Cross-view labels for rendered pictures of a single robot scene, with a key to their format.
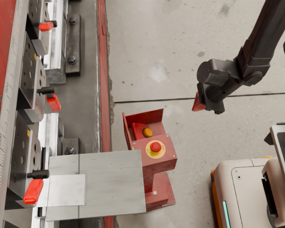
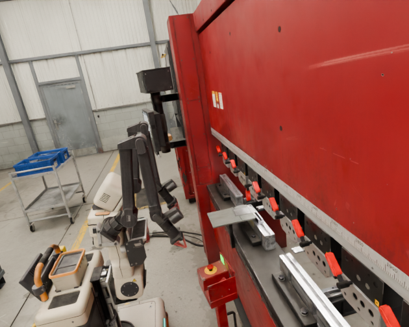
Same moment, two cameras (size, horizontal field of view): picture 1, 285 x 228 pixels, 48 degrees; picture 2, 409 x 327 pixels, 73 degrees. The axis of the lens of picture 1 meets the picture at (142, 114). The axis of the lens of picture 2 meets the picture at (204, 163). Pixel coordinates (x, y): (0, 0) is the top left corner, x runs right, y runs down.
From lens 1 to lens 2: 178 cm
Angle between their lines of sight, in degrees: 101
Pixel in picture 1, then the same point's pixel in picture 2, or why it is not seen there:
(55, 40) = (295, 270)
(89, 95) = (258, 268)
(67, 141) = (257, 240)
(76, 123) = (259, 253)
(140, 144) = (220, 270)
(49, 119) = (267, 233)
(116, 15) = not seen: outside the picture
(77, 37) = (289, 298)
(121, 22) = not seen: outside the picture
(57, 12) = (313, 294)
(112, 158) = (225, 222)
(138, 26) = not seen: outside the picture
